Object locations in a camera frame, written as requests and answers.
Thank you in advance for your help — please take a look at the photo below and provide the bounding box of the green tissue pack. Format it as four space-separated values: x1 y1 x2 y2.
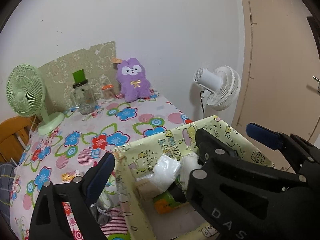
152 187 187 215

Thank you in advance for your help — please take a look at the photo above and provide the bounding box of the grey drawstring pouch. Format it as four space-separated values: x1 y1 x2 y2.
89 202 112 226

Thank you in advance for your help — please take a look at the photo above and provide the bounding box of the beige bandage roll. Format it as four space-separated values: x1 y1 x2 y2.
135 179 161 200

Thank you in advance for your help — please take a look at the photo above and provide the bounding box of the floral tablecloth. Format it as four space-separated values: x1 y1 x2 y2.
10 91 191 239

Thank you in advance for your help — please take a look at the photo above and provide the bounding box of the yellow cartoon storage box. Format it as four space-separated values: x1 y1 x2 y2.
114 115 274 239

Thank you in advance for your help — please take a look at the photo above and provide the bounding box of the white standing fan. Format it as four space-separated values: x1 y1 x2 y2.
193 66 241 116

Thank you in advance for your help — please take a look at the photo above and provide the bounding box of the beige door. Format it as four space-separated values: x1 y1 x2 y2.
229 0 320 173

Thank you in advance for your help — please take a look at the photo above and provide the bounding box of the glass jar green lid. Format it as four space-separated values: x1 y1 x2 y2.
73 69 96 115

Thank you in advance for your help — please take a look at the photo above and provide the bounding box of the toothpick jar orange lid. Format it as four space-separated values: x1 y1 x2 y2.
101 84 115 102

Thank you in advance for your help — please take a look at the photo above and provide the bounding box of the grey plaid pillow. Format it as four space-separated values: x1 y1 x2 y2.
0 162 16 224

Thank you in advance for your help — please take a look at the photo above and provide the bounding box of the wooden headboard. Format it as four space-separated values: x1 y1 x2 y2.
0 116 35 163

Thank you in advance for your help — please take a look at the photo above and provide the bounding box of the purple plush bunny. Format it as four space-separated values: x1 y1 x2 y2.
116 58 151 102

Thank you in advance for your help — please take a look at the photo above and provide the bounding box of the green patterned cardboard panel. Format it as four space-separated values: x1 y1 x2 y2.
37 41 117 114

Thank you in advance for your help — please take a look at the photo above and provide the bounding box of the green desk fan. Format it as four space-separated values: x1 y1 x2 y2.
6 64 65 135

